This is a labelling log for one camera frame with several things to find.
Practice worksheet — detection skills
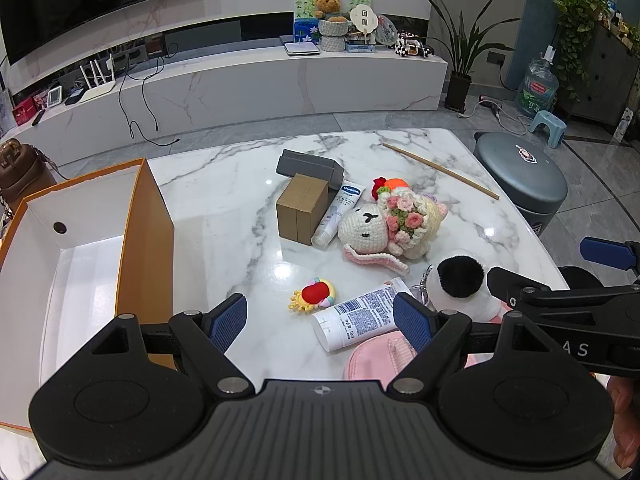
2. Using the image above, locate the painted round fan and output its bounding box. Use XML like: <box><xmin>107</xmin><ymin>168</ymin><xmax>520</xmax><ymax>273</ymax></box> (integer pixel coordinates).
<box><xmin>372</xmin><ymin>14</ymin><xmax>401</xmax><ymax>47</ymax></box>

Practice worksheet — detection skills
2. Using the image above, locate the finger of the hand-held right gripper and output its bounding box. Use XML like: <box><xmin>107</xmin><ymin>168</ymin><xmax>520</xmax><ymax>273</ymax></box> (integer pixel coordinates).
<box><xmin>580</xmin><ymin>236</ymin><xmax>640</xmax><ymax>274</ymax></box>
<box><xmin>486</xmin><ymin>266</ymin><xmax>640</xmax><ymax>314</ymax></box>

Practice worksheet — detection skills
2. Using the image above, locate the blue water jug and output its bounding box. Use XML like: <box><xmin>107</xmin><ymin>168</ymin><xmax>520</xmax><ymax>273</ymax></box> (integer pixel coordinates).
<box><xmin>516</xmin><ymin>52</ymin><xmax>560</xmax><ymax>117</ymax></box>

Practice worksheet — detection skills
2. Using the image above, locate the wooden stick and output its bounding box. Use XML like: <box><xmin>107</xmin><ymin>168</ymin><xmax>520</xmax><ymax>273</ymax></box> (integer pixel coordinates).
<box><xmin>382</xmin><ymin>142</ymin><xmax>501</xmax><ymax>201</ymax></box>

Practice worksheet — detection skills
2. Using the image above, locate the black television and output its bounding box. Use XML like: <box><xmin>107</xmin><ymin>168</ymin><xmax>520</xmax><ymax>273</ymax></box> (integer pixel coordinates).
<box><xmin>0</xmin><ymin>0</ymin><xmax>206</xmax><ymax>67</ymax></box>

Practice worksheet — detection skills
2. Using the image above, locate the grey laptop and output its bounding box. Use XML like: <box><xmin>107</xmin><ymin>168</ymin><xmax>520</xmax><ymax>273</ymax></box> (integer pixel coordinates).
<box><xmin>282</xmin><ymin>35</ymin><xmax>321</xmax><ymax>57</ymax></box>

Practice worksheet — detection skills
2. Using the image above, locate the grey box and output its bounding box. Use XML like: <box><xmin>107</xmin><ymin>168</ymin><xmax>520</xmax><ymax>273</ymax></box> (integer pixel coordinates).
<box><xmin>276</xmin><ymin>149</ymin><xmax>346</xmax><ymax>193</ymax></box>

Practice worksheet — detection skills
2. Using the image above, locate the dark grey cabinet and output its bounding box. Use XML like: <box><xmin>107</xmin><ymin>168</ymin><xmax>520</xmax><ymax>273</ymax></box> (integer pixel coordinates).
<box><xmin>557</xmin><ymin>22</ymin><xmax>640</xmax><ymax>126</ymax></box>

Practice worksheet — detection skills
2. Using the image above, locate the teddy bear picture box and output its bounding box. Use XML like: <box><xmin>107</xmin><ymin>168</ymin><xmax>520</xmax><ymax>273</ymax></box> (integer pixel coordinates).
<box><xmin>292</xmin><ymin>0</ymin><xmax>376</xmax><ymax>43</ymax></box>

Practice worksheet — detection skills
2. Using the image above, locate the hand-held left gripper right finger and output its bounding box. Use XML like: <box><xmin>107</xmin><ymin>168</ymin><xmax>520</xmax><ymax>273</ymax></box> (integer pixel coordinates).
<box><xmin>387</xmin><ymin>292</ymin><xmax>543</xmax><ymax>396</ymax></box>

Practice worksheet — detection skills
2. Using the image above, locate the white router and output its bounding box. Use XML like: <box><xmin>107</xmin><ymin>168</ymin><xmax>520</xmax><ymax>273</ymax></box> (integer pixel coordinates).
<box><xmin>77</xmin><ymin>57</ymin><xmax>118</xmax><ymax>103</ymax></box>

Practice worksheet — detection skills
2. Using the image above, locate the red orange crochet ornament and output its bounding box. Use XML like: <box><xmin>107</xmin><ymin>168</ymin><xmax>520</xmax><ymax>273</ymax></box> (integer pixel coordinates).
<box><xmin>371</xmin><ymin>176</ymin><xmax>407</xmax><ymax>198</ymax></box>

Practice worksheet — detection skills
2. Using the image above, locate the large white cream tube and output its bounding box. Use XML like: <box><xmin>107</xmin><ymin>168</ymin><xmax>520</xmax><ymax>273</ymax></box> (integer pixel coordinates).
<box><xmin>311</xmin><ymin>276</ymin><xmax>416</xmax><ymax>354</ymax></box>

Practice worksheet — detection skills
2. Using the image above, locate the white round paper fan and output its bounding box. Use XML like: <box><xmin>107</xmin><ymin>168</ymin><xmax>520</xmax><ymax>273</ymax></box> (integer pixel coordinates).
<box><xmin>348</xmin><ymin>4</ymin><xmax>380</xmax><ymax>43</ymax></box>

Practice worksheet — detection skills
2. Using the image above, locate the brown teddy bear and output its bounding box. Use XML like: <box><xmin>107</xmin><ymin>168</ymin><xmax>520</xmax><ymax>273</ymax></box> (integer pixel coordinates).
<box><xmin>314</xmin><ymin>0</ymin><xmax>346</xmax><ymax>23</ymax></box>

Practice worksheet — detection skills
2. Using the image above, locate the trailing green plant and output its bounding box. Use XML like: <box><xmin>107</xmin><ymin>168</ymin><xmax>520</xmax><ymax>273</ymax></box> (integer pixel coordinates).
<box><xmin>530</xmin><ymin>0</ymin><xmax>613</xmax><ymax>101</ymax></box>

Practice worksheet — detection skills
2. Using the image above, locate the white marble desktop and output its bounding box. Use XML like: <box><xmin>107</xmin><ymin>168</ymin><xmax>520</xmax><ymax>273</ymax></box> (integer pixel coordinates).
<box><xmin>0</xmin><ymin>128</ymin><xmax>576</xmax><ymax>480</ymax></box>

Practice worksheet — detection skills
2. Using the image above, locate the small blue stool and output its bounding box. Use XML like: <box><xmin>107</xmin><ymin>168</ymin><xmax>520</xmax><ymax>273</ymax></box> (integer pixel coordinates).
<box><xmin>529</xmin><ymin>111</ymin><xmax>567</xmax><ymax>149</ymax></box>

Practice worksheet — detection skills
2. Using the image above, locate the panda plush keychain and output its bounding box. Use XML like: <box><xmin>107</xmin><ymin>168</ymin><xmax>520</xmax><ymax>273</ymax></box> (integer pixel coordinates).
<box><xmin>412</xmin><ymin>249</ymin><xmax>503</xmax><ymax>321</ymax></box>

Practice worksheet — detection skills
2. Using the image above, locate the pink pouch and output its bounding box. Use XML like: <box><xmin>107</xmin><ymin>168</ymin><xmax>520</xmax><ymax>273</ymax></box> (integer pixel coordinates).
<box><xmin>346</xmin><ymin>332</ymin><xmax>496</xmax><ymax>380</ymax></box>

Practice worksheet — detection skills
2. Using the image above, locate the red box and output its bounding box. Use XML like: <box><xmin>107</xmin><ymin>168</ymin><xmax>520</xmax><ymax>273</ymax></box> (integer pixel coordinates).
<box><xmin>11</xmin><ymin>97</ymin><xmax>38</xmax><ymax>126</ymax></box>

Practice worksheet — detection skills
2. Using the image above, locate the yellow red baby rattle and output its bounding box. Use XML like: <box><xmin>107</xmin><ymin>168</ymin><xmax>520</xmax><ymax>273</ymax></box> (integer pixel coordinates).
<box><xmin>288</xmin><ymin>277</ymin><xmax>337</xmax><ymax>314</ymax></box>

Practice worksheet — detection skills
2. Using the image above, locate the white marble TV cabinet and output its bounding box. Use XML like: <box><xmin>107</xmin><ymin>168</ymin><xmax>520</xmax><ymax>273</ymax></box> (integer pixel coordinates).
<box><xmin>0</xmin><ymin>40</ymin><xmax>448</xmax><ymax>166</ymax></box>

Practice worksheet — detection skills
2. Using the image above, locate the black cable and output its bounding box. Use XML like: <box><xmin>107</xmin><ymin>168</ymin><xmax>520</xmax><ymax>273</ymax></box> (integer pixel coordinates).
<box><xmin>117</xmin><ymin>42</ymin><xmax>182</xmax><ymax>147</ymax></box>

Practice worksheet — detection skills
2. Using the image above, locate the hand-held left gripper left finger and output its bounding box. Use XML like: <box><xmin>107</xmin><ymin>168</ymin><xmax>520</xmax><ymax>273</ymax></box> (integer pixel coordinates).
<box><xmin>87</xmin><ymin>293</ymin><xmax>256</xmax><ymax>396</ymax></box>

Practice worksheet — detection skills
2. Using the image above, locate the grey round stool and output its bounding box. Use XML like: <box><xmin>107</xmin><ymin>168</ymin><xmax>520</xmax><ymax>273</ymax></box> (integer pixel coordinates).
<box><xmin>472</xmin><ymin>131</ymin><xmax>570</xmax><ymax>236</ymax></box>

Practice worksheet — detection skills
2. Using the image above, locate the black white checkered toy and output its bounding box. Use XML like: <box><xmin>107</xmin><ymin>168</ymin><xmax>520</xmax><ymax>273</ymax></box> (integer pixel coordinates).
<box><xmin>395</xmin><ymin>32</ymin><xmax>435</xmax><ymax>60</ymax></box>

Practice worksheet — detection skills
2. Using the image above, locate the potted long-leaf plant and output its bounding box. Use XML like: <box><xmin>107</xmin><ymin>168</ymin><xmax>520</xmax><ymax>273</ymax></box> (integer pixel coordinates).
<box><xmin>422</xmin><ymin>0</ymin><xmax>523</xmax><ymax>113</ymax></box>

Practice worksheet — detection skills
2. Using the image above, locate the orange storage box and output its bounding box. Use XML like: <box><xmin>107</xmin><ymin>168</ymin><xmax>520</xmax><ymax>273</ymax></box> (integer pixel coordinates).
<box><xmin>0</xmin><ymin>157</ymin><xmax>176</xmax><ymax>433</ymax></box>

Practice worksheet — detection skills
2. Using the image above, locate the person's right hand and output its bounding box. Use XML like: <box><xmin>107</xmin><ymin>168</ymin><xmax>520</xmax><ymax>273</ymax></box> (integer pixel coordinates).
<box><xmin>607</xmin><ymin>374</ymin><xmax>640</xmax><ymax>472</ymax></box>

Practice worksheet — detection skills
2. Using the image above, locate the crochet bunny doll with flowers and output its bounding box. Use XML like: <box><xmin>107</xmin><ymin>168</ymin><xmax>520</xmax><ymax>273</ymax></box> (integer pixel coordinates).
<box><xmin>337</xmin><ymin>187</ymin><xmax>448</xmax><ymax>275</ymax></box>

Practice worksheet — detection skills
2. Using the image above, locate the brown water bottle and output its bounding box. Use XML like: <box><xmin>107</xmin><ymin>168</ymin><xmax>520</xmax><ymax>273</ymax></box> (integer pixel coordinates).
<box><xmin>0</xmin><ymin>137</ymin><xmax>58</xmax><ymax>211</ymax></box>

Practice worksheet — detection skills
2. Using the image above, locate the small white lotion tube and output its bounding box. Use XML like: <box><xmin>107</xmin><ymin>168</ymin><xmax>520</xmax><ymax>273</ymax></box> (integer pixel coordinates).
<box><xmin>310</xmin><ymin>181</ymin><xmax>367</xmax><ymax>247</ymax></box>

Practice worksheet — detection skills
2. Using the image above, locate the brown cardboard box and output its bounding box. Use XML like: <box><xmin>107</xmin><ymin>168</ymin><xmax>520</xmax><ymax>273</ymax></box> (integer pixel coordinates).
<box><xmin>275</xmin><ymin>173</ymin><xmax>330</xmax><ymax>247</ymax></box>

